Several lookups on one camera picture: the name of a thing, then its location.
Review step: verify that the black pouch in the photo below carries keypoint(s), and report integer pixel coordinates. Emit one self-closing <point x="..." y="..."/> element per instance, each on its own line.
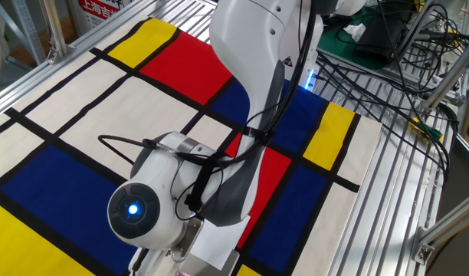
<point x="380" y="42"/>

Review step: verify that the perforated steel angle strut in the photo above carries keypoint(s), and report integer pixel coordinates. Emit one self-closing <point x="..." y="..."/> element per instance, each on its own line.
<point x="29" y="30"/>

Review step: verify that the crumpled white tissue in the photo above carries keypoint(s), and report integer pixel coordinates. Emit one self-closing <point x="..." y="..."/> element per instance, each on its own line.
<point x="355" y="31"/>

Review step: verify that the aluminium beam with bracket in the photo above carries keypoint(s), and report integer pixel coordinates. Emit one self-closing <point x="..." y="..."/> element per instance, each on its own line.
<point x="449" y="222"/>

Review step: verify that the red white Chinese sign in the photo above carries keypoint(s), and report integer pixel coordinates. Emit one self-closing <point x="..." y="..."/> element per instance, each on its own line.
<point x="100" y="7"/>

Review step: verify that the aluminium frame post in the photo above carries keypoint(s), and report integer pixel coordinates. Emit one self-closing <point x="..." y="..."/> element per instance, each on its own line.
<point x="52" y="27"/>
<point x="449" y="76"/>

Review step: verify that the green cutting mat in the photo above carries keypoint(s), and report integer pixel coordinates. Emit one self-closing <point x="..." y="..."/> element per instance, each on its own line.
<point x="334" y="42"/>

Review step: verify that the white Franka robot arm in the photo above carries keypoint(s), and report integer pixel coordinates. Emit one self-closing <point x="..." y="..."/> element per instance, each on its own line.
<point x="242" y="46"/>

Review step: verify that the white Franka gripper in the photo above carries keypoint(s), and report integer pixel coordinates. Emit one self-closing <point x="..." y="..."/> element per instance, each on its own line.
<point x="158" y="264"/>

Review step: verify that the white paper sheet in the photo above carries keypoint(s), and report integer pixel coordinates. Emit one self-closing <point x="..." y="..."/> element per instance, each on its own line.
<point x="219" y="245"/>

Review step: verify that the Mondrian pattern tablecloth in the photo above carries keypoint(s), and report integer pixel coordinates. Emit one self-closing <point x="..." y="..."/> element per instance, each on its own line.
<point x="104" y="99"/>

